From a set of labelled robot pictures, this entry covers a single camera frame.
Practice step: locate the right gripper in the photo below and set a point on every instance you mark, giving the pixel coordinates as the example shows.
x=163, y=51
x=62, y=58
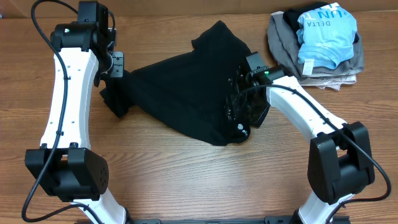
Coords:
x=236, y=111

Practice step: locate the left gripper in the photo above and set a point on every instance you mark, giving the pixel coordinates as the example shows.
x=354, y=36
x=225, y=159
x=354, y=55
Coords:
x=118, y=68

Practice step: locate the black t-shirt with logo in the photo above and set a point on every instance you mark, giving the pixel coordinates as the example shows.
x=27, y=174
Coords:
x=187, y=92

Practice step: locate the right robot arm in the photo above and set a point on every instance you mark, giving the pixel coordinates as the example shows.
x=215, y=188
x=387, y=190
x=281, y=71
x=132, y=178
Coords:
x=340, y=163

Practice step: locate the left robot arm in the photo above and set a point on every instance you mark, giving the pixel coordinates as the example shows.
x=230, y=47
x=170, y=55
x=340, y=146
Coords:
x=64, y=165

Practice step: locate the grey folded garment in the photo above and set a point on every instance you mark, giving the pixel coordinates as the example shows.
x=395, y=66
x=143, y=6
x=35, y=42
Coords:
x=352, y=66

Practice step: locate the beige folded garment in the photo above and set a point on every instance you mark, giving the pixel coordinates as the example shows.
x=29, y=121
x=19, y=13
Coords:
x=329, y=82

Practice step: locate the black folded garment in pile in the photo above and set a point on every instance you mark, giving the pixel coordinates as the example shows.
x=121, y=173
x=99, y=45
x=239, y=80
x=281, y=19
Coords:
x=293, y=17

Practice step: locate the light blue folded shirt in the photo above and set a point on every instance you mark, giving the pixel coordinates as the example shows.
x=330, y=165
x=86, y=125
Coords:
x=321, y=56

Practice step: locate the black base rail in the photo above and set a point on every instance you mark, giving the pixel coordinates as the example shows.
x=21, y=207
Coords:
x=205, y=221

